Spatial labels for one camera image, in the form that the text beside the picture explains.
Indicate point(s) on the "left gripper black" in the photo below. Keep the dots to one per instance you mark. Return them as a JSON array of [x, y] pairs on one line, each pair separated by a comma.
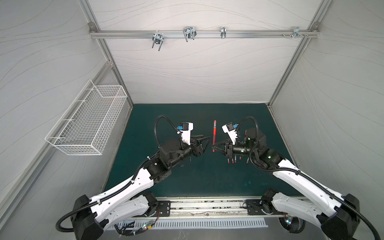
[[197, 146]]

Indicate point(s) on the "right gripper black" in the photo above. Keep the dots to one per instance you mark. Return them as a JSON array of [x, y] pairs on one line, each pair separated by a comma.
[[228, 148]]

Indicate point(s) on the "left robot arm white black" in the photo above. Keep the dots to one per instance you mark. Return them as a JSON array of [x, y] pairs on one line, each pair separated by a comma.
[[90, 217]]

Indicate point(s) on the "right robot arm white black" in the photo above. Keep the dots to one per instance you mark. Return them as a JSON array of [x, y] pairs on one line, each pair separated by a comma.
[[337, 215]]

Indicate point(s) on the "green table mat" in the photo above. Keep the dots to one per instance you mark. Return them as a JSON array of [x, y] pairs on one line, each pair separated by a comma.
[[209, 175]]

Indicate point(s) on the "metal U-bolt clamp middle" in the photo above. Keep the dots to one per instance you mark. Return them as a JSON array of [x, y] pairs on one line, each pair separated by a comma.
[[189, 33]]

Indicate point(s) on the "metal u-bolt clamp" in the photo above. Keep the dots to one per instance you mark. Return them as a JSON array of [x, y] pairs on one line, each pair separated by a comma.
[[158, 39], [189, 33]]

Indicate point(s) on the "metal U-bolt clamp left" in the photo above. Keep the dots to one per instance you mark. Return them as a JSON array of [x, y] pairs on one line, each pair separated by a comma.
[[158, 39]]

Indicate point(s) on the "metal bolt clamp right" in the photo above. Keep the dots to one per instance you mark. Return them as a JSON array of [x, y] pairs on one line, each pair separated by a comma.
[[295, 34]]

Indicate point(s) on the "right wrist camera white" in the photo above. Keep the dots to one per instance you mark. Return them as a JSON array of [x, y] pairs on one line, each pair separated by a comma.
[[231, 130]]

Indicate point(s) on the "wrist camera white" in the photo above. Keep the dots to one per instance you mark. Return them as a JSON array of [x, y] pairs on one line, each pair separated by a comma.
[[231, 130], [185, 131]]

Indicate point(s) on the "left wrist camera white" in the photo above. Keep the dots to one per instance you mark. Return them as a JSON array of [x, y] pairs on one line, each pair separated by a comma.
[[185, 131]]

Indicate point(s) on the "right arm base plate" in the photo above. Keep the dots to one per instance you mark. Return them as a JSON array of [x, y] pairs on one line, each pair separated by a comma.
[[256, 207]]

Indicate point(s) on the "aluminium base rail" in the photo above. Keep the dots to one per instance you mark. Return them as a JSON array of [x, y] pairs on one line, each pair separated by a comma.
[[195, 207]]

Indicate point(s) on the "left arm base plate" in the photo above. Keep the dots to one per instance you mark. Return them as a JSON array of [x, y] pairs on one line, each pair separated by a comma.
[[159, 209]]

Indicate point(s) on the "white slotted cable duct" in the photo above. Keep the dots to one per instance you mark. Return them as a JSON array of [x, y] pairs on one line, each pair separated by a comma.
[[213, 223]]

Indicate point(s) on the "small metal bracket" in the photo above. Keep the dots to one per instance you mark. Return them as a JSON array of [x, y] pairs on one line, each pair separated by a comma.
[[223, 32]]

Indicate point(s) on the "white wire basket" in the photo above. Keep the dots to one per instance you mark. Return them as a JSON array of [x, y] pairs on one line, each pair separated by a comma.
[[86, 125]]

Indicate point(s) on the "aluminium crossbar rail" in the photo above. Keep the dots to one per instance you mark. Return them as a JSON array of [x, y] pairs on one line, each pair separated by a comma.
[[206, 34]]

